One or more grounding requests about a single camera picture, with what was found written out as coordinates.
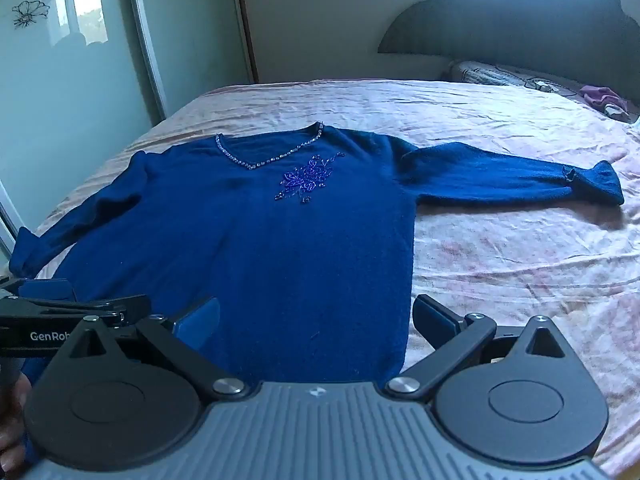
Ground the dark scalloped headboard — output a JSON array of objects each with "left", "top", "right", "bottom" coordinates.
[{"left": 377, "top": 0, "right": 640, "bottom": 86}]

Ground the blue beaded sweater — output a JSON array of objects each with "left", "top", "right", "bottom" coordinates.
[{"left": 9, "top": 121, "right": 626, "bottom": 386}]

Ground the bed with pink sheet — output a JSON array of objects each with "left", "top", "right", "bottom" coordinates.
[{"left": 15, "top": 78, "right": 640, "bottom": 480}]

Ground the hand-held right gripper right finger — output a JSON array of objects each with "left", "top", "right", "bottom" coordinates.
[{"left": 384, "top": 293, "right": 572, "bottom": 402}]

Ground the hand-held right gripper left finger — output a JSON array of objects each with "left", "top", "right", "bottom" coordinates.
[{"left": 66, "top": 296, "right": 251, "bottom": 402}]

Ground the patterned pillow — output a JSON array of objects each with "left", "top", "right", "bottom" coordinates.
[{"left": 446, "top": 59, "right": 591, "bottom": 97}]

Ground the flower print wardrobe door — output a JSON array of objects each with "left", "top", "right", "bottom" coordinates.
[
  {"left": 126, "top": 0, "right": 259, "bottom": 126},
  {"left": 0, "top": 0, "right": 167, "bottom": 243}
]

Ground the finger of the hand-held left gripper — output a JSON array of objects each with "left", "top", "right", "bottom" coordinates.
[
  {"left": 0, "top": 276, "right": 77, "bottom": 303},
  {"left": 0, "top": 294, "right": 152, "bottom": 327}
]

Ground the purple cloth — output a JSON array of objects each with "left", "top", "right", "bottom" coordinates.
[{"left": 579, "top": 85, "right": 632, "bottom": 113}]

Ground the person's left hand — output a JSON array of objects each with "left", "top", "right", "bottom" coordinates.
[{"left": 0, "top": 374, "right": 32, "bottom": 480}]

